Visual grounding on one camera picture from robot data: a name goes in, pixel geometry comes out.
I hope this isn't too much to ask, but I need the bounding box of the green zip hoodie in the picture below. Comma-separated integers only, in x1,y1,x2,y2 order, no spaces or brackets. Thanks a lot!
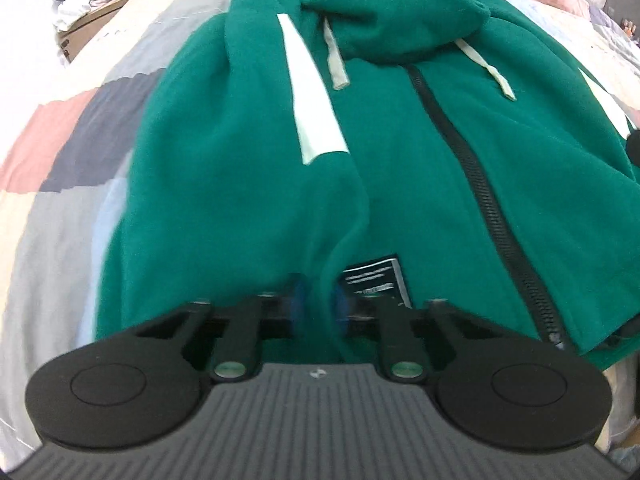
92,0,640,373

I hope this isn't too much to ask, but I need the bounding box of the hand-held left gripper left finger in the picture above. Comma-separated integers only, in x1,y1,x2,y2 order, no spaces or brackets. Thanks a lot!
132,272,308,383

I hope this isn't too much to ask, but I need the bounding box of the white clothes pile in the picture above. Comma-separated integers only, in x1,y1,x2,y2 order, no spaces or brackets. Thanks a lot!
52,0,135,32

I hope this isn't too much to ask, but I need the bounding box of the patchwork bedspread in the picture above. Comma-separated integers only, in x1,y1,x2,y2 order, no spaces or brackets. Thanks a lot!
0,0,640,461

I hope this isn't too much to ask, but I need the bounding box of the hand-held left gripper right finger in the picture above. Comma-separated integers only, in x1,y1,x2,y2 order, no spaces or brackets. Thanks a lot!
332,280,507,383

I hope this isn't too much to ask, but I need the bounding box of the cardboard box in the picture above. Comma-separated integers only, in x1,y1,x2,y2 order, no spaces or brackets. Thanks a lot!
57,0,133,63

